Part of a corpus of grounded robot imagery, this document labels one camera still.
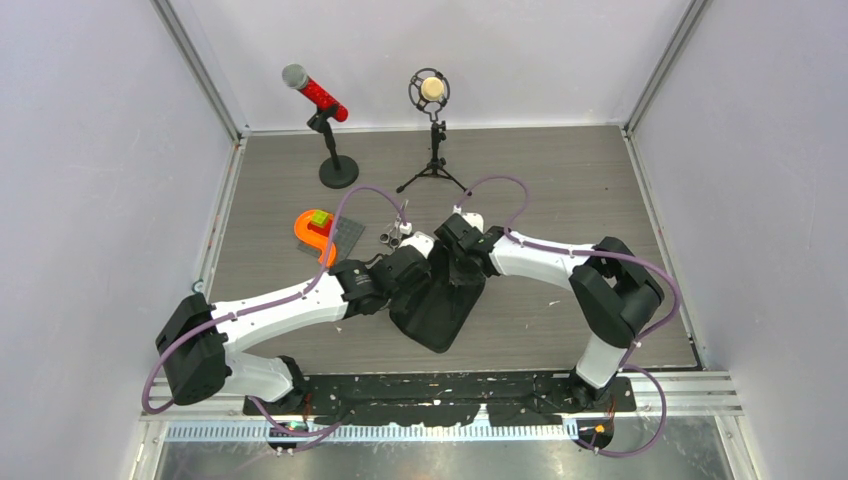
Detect black tool pouch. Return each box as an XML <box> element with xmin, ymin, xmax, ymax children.
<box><xmin>389</xmin><ymin>251</ymin><xmax>486</xmax><ymax>354</ymax></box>

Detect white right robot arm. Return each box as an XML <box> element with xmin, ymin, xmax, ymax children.
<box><xmin>435</xmin><ymin>213</ymin><xmax>665</xmax><ymax>411</ymax></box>

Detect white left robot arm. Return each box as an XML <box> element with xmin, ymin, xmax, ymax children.
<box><xmin>154</xmin><ymin>240</ymin><xmax>433</xmax><ymax>414</ymax></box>

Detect silver hair scissors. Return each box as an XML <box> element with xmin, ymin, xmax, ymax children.
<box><xmin>379</xmin><ymin>199</ymin><xmax>412</xmax><ymax>250</ymax></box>

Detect orange curved toy slide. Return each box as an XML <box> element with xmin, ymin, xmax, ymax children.
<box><xmin>294</xmin><ymin>209</ymin><xmax>337</xmax><ymax>266</ymax></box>

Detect red toy block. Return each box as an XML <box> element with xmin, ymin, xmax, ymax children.
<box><xmin>307</xmin><ymin>210</ymin><xmax>334</xmax><ymax>237</ymax></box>

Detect black tripod microphone stand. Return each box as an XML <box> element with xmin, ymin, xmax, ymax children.
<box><xmin>396</xmin><ymin>121</ymin><xmax>472</xmax><ymax>196</ymax></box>

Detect lime green toy brick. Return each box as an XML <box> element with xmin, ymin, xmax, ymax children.
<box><xmin>310</xmin><ymin>209</ymin><xmax>333</xmax><ymax>228</ymax></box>

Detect black round-base microphone stand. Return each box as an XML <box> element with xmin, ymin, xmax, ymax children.
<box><xmin>307</xmin><ymin>104</ymin><xmax>359</xmax><ymax>189</ymax></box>

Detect beige condenser microphone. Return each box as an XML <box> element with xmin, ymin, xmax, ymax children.
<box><xmin>408</xmin><ymin>67</ymin><xmax>450</xmax><ymax>111</ymax></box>

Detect red handheld microphone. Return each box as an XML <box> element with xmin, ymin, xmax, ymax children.
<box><xmin>281</xmin><ymin>63</ymin><xmax>349</xmax><ymax>122</ymax></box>

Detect grey studded base plate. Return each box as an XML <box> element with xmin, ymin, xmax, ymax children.
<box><xmin>295</xmin><ymin>217</ymin><xmax>365</xmax><ymax>260</ymax></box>

